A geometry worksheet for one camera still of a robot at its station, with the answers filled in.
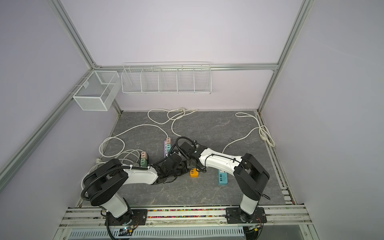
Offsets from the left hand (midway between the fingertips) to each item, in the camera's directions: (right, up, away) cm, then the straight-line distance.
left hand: (192, 168), depth 87 cm
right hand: (+1, +3, 0) cm, 3 cm away
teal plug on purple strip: (-15, +12, +4) cm, 20 cm away
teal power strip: (+17, -4, -3) cm, 18 cm away
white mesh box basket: (-61, +48, +8) cm, 78 cm away
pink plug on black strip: (-29, +8, +1) cm, 30 cm away
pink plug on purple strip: (-16, +16, +8) cm, 24 cm away
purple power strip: (-18, +10, +9) cm, 22 cm away
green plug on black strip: (-28, +4, -2) cm, 29 cm away
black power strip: (-28, +4, +5) cm, 29 cm away
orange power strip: (+1, -2, -2) cm, 3 cm away
